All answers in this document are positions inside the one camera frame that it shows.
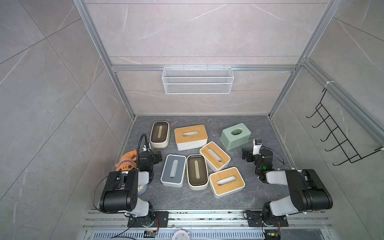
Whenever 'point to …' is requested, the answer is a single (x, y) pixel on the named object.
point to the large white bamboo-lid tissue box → (190, 137)
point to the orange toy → (128, 161)
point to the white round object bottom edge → (180, 235)
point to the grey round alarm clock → (141, 188)
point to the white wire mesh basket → (197, 80)
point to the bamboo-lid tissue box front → (226, 182)
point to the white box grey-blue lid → (173, 170)
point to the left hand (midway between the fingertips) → (152, 149)
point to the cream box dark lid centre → (197, 174)
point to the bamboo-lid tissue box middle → (216, 158)
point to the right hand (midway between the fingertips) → (252, 147)
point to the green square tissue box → (235, 136)
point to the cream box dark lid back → (160, 134)
